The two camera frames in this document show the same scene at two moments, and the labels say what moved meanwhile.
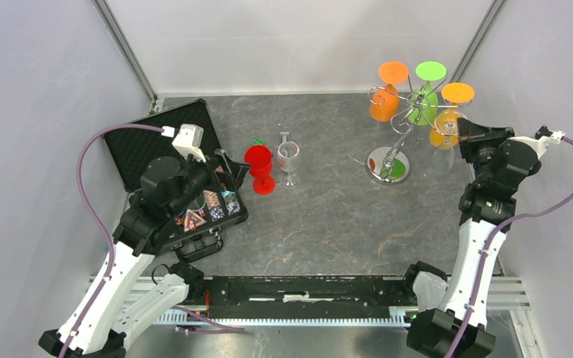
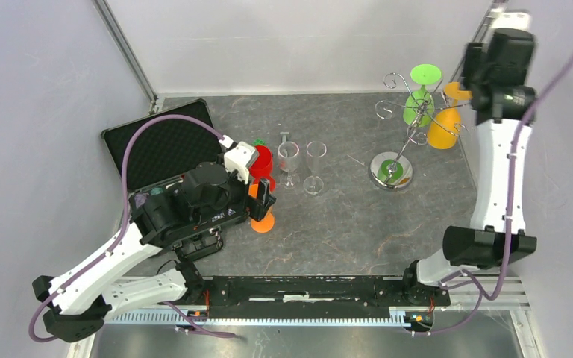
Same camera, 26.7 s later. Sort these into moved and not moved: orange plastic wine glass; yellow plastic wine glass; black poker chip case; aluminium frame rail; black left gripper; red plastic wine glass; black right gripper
Moved: black left gripper; orange plastic wine glass; black right gripper
Not moved: black poker chip case; red plastic wine glass; yellow plastic wine glass; aluminium frame rail
